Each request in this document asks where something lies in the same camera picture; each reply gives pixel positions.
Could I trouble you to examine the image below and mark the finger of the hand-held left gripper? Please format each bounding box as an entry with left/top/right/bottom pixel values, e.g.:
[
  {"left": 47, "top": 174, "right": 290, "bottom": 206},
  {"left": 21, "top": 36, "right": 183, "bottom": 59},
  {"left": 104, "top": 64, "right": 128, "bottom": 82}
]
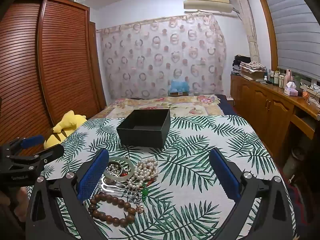
[
  {"left": 5, "top": 146, "right": 65, "bottom": 173},
  {"left": 5, "top": 135, "right": 45, "bottom": 153}
]

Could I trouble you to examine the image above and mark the white air conditioner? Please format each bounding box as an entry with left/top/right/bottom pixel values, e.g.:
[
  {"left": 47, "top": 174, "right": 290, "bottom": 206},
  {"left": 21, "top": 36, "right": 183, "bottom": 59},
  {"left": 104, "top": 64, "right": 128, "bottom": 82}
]
[{"left": 183, "top": 0, "right": 233, "bottom": 13}]

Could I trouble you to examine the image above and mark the row of cosmetic bottles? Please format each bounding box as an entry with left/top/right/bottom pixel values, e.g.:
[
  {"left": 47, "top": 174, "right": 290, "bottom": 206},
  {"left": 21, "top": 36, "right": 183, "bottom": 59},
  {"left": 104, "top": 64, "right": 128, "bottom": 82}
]
[{"left": 265, "top": 69, "right": 285, "bottom": 88}]

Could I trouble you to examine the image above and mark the small pearl bracelet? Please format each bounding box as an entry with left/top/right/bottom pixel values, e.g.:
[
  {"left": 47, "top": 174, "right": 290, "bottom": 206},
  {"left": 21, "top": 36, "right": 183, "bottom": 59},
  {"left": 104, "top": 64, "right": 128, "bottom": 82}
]
[{"left": 107, "top": 162, "right": 123, "bottom": 174}]

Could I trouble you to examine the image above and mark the brown wooden bead bracelet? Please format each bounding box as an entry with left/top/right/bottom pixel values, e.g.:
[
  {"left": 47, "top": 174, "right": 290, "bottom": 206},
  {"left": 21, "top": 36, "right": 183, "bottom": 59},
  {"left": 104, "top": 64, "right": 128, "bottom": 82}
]
[{"left": 89, "top": 192, "right": 137, "bottom": 227}]

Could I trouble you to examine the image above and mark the long pearl necklace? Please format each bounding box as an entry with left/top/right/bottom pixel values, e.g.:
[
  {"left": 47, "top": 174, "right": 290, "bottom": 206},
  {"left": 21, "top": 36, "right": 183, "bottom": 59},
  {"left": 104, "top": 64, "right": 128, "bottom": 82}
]
[{"left": 129, "top": 158, "right": 159, "bottom": 188}]

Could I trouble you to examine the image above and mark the stack of dark folded clothes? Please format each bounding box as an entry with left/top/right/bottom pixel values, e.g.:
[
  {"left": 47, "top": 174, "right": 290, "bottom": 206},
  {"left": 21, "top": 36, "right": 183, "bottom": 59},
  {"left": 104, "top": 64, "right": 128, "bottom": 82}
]
[{"left": 232, "top": 54, "right": 252, "bottom": 74}]

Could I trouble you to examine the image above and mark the yellow plush toy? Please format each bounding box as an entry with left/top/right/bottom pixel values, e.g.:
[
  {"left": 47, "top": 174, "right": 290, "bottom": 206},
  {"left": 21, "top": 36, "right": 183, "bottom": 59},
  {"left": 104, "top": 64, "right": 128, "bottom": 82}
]
[{"left": 44, "top": 110, "right": 87, "bottom": 148}]

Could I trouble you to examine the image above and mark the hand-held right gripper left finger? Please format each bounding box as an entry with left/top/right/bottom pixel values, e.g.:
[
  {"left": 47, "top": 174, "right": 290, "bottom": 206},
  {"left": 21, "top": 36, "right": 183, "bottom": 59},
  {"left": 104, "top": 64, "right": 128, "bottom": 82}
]
[{"left": 25, "top": 148, "right": 110, "bottom": 240}]

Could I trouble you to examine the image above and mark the red cord green pendant bracelet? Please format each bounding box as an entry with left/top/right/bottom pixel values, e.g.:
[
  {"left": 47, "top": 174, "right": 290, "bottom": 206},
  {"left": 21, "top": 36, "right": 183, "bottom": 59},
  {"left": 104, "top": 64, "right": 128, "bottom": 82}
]
[{"left": 130, "top": 177, "right": 158, "bottom": 203}]

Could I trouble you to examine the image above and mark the white power strip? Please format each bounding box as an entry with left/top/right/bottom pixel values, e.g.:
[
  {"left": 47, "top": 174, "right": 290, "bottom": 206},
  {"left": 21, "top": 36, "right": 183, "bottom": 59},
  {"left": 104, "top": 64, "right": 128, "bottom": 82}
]
[{"left": 299, "top": 82, "right": 320, "bottom": 91}]

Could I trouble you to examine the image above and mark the pink tissue box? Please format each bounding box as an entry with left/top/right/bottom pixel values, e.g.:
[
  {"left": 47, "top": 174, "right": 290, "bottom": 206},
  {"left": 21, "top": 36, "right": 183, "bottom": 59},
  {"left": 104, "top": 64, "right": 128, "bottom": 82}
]
[{"left": 284, "top": 81, "right": 298, "bottom": 97}]

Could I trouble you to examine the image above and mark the wooden window frame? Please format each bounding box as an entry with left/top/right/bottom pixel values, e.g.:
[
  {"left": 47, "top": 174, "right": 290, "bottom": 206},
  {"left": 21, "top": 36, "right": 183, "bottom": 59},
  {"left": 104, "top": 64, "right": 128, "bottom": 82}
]
[{"left": 255, "top": 0, "right": 279, "bottom": 68}]

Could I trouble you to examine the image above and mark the leaf print blanket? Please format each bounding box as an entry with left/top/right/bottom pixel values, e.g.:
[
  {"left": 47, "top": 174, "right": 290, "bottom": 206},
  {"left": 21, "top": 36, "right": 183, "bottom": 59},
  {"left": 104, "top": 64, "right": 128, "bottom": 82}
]
[{"left": 32, "top": 115, "right": 297, "bottom": 240}]

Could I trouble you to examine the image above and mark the floral bed sheet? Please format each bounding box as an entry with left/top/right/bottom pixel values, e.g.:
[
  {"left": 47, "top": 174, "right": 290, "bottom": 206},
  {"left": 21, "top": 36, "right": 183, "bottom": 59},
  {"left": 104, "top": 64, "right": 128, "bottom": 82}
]
[{"left": 90, "top": 94, "right": 222, "bottom": 119}]

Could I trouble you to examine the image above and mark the thin silver chain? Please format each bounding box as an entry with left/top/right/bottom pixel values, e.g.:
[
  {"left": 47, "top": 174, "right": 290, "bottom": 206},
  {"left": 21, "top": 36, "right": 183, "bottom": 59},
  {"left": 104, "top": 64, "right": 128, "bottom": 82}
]
[{"left": 127, "top": 190, "right": 141, "bottom": 206}]

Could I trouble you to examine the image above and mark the silver item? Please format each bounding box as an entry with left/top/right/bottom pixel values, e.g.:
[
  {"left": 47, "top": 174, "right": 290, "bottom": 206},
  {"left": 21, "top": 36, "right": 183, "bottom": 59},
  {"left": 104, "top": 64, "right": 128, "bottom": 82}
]
[{"left": 104, "top": 156, "right": 135, "bottom": 180}]

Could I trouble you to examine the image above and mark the cardboard box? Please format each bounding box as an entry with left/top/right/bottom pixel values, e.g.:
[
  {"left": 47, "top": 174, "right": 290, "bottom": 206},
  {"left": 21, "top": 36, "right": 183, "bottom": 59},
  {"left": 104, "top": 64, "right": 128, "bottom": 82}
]
[{"left": 241, "top": 71, "right": 265, "bottom": 80}]

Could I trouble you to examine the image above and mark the grey window blind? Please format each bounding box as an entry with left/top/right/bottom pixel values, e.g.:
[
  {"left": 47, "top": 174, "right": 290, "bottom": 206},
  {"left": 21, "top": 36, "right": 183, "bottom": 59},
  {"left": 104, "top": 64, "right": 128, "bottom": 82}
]
[{"left": 260, "top": 0, "right": 320, "bottom": 80}]

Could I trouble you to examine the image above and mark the blue plastic bag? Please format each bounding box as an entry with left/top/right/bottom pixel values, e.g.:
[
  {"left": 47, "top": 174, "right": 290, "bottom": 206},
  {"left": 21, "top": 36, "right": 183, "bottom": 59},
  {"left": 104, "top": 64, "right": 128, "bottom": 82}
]
[{"left": 167, "top": 78, "right": 191, "bottom": 97}]

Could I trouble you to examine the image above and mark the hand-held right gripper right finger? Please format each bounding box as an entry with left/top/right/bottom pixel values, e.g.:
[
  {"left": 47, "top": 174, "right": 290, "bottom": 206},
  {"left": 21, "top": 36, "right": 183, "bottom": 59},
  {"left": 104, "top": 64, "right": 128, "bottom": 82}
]
[{"left": 209, "top": 147, "right": 297, "bottom": 240}]

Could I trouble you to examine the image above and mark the wooden sideboard cabinet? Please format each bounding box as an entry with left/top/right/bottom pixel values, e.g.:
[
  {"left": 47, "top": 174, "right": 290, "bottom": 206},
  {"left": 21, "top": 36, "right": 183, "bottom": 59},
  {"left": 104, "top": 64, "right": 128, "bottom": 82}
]
[{"left": 230, "top": 72, "right": 320, "bottom": 143}]

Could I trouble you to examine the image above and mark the ring pattern curtain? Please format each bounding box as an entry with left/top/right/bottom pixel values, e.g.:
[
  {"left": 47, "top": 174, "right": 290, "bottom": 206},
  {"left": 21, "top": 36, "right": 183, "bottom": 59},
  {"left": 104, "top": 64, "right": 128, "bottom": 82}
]
[{"left": 99, "top": 14, "right": 227, "bottom": 99}]

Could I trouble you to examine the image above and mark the tied lace curtain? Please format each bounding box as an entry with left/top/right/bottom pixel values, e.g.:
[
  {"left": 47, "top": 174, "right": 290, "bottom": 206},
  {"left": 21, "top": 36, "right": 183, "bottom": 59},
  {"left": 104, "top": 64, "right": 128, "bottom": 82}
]
[{"left": 234, "top": 0, "right": 260, "bottom": 63}]

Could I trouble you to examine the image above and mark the silver hair fork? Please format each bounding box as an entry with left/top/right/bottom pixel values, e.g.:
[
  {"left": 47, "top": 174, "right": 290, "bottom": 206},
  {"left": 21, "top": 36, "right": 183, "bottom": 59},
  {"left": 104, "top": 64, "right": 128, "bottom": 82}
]
[{"left": 100, "top": 176, "right": 127, "bottom": 193}]

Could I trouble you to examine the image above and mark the brown slatted wooden wardrobe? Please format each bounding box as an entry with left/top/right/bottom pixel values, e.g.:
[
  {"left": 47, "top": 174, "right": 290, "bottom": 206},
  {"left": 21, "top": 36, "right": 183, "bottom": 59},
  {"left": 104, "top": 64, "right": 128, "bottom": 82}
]
[{"left": 0, "top": 0, "right": 108, "bottom": 145}]

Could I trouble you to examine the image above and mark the black box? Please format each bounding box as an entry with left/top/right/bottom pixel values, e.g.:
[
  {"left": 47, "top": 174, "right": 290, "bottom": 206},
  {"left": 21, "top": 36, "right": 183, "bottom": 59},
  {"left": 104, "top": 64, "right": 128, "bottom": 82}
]
[{"left": 116, "top": 109, "right": 171, "bottom": 148}]

